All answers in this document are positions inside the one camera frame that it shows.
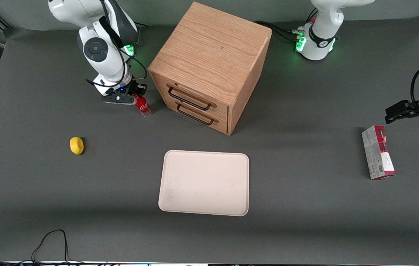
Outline long black drawer handle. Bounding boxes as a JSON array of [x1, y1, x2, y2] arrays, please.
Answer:
[[167, 85, 212, 111]]

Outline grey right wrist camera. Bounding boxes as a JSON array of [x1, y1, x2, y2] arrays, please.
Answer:
[[101, 95, 137, 106]]

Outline black left arm base cables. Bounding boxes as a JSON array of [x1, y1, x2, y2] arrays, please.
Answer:
[[254, 7, 319, 43]]

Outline yellow lemon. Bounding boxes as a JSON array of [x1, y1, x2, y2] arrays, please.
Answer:
[[69, 136, 85, 156]]

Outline red coke bottle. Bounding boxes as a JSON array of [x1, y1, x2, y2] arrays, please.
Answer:
[[133, 94, 153, 117]]

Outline thin black looped cable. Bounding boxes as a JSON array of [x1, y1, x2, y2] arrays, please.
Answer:
[[0, 229, 121, 266]]

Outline cream plastic tray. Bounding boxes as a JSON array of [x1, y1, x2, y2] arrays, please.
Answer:
[[158, 150, 250, 217]]

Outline red grey carton box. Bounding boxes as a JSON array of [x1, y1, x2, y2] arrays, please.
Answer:
[[361, 125, 396, 180]]

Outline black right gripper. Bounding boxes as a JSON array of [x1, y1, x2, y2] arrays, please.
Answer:
[[106, 82, 147, 102]]

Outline black right arm base cables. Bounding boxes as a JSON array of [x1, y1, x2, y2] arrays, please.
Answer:
[[134, 21, 149, 48]]

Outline black arm base cables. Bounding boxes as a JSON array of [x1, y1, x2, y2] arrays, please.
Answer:
[[134, 21, 149, 48], [254, 7, 319, 43]]

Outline wooden drawer cabinet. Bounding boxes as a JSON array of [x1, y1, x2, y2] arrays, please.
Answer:
[[147, 1, 272, 136]]

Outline short black drawer handle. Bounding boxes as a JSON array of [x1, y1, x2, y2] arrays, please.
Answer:
[[176, 103, 215, 126]]

